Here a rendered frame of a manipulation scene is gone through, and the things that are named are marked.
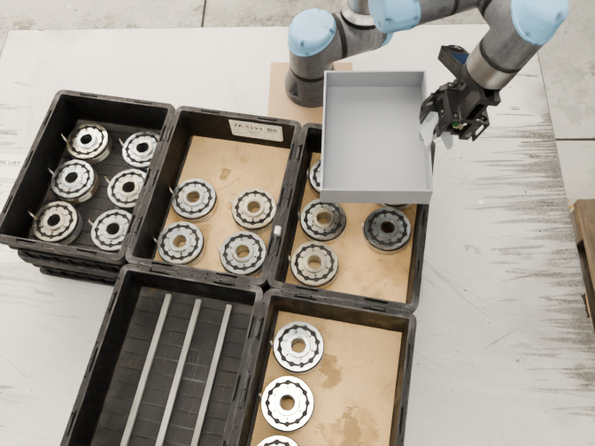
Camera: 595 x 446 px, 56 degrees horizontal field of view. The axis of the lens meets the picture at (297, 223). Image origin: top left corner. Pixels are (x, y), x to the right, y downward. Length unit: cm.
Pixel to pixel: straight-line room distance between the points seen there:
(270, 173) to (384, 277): 37
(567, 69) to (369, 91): 171
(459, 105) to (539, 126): 71
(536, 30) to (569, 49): 202
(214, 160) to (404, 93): 48
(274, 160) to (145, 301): 44
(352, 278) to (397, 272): 10
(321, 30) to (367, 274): 60
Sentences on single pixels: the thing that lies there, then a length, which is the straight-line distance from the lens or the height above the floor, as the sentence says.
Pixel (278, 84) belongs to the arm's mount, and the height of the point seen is 73.
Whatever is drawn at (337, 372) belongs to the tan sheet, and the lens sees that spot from 117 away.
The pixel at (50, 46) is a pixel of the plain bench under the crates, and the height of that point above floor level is 70.
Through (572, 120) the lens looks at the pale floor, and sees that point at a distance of 263.
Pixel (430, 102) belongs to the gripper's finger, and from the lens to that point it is 101.
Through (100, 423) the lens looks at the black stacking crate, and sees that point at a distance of 124.
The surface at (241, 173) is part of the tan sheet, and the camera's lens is 135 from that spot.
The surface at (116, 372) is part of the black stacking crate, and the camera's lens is 125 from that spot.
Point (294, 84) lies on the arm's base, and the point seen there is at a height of 79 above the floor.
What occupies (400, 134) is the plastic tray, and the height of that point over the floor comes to 105.
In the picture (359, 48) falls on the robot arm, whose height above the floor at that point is 89.
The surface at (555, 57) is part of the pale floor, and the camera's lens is 282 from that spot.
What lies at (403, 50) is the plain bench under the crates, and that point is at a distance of 174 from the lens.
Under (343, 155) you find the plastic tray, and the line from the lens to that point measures 110.
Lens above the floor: 198
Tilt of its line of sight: 65 degrees down
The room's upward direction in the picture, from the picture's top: 6 degrees counter-clockwise
